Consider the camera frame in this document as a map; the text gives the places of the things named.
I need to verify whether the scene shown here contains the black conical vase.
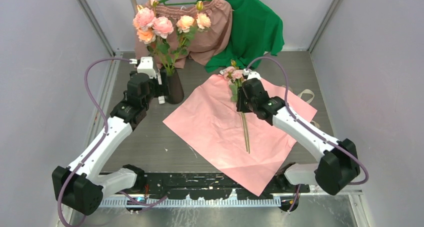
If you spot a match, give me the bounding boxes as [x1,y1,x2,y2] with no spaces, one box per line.
[165,69,185,105]

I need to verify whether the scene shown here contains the peach rose stem with bud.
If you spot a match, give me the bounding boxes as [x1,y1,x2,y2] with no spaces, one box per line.
[132,7,173,60]

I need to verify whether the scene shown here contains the pink paper bouquet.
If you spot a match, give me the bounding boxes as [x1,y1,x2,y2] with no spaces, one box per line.
[164,74,296,196]

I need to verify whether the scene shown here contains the cream printed ribbon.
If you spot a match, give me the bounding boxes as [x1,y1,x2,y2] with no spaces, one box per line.
[282,85,321,129]

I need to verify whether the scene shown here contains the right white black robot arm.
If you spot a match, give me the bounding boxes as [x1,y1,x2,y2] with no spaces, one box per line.
[236,78,361,196]

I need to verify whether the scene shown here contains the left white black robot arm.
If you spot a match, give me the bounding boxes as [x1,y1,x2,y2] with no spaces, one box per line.
[52,70,166,216]

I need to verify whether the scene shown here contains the pink rose stems bunch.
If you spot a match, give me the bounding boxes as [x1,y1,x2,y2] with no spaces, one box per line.
[220,59,251,154]

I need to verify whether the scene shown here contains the green t-shirt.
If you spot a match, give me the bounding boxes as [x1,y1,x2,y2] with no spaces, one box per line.
[205,0,285,73]

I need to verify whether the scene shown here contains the pink shorts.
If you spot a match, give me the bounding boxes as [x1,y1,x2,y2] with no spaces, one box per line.
[134,0,233,69]

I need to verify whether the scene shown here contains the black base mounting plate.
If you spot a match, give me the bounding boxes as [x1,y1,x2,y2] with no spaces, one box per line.
[119,172,296,200]

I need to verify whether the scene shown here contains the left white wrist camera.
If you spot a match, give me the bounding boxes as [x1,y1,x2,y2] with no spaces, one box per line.
[136,56,158,79]

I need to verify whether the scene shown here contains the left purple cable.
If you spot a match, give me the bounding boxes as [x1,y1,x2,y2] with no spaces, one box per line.
[56,57,170,227]

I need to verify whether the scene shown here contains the purple cable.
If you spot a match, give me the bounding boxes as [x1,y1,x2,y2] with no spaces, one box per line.
[56,57,170,227]
[245,56,370,214]

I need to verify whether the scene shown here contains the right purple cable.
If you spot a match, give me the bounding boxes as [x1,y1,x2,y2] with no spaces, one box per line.
[245,56,370,214]

